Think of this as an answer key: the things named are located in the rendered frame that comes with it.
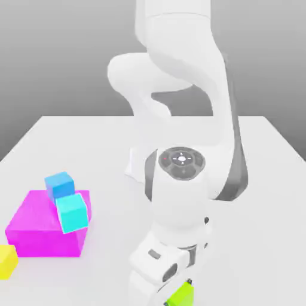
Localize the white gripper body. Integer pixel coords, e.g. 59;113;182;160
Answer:
128;270;186;306

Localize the small lime green cube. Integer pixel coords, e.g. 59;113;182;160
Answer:
164;281;195;306

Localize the small cyan cube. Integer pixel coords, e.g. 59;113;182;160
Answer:
55;192;90;234

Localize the small blue cube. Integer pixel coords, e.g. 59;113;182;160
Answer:
44;171;75;205

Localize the small yellow cube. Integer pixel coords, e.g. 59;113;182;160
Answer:
0;244;19;280

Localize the large magenta box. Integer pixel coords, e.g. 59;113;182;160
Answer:
4;189;93;258

